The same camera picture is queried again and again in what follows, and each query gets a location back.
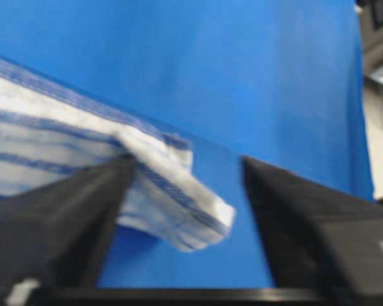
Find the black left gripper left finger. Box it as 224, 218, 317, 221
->
0, 154, 135, 305

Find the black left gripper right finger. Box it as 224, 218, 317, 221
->
241, 156, 383, 305

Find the blue white striped towel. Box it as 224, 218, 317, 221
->
0, 59, 236, 252

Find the blue table cloth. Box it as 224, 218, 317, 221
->
0, 1, 373, 288

